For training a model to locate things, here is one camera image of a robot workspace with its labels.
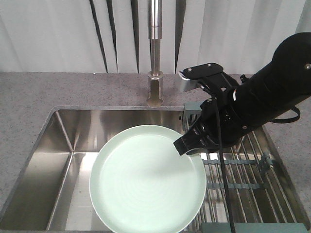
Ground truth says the metal roll-up dry rack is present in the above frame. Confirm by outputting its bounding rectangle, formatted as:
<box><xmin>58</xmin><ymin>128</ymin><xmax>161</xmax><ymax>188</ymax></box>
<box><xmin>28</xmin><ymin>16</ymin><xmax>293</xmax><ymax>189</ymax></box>
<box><xmin>181</xmin><ymin>101</ymin><xmax>308</xmax><ymax>233</ymax></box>

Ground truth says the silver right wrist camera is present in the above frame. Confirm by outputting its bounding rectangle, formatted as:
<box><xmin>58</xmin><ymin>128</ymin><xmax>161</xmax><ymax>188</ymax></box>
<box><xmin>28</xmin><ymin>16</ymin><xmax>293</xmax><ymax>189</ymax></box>
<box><xmin>178</xmin><ymin>63</ymin><xmax>223</xmax><ymax>92</ymax></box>

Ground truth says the stainless steel faucet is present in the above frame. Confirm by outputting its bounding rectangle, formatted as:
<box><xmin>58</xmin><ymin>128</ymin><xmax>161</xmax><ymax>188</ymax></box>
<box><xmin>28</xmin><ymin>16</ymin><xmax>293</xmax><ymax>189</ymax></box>
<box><xmin>147</xmin><ymin>0</ymin><xmax>163</xmax><ymax>108</ymax></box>

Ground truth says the black camera cable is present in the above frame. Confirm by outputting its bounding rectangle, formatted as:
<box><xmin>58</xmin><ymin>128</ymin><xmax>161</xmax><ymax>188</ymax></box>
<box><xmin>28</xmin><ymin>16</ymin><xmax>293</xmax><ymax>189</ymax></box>
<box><xmin>199</xmin><ymin>83</ymin><xmax>236</xmax><ymax>233</ymax></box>

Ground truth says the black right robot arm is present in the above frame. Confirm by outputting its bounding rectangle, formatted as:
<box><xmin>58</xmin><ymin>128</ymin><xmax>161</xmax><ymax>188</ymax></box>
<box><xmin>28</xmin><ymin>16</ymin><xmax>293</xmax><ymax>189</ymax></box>
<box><xmin>174</xmin><ymin>33</ymin><xmax>311</xmax><ymax>155</ymax></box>

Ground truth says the light green round plate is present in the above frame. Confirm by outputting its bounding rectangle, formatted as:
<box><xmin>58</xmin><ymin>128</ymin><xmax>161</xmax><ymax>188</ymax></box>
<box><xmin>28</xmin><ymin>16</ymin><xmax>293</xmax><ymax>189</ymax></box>
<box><xmin>89</xmin><ymin>125</ymin><xmax>207</xmax><ymax>233</ymax></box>

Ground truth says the stainless steel sink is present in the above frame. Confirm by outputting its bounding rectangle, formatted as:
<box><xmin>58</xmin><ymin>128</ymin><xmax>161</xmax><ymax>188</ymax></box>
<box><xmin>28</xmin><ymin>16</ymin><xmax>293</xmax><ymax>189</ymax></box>
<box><xmin>0</xmin><ymin>105</ymin><xmax>311</xmax><ymax>233</ymax></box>

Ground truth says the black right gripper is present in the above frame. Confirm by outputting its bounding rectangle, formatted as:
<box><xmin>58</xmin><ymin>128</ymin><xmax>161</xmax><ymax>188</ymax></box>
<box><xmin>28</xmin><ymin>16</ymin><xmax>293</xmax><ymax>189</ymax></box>
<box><xmin>173</xmin><ymin>99</ymin><xmax>245</xmax><ymax>155</ymax></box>

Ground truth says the white pleated curtain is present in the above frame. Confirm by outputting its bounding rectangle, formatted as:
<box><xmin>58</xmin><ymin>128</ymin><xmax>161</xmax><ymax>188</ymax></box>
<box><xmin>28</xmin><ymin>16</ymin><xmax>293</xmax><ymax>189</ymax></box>
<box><xmin>0</xmin><ymin>0</ymin><xmax>311</xmax><ymax>74</ymax></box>

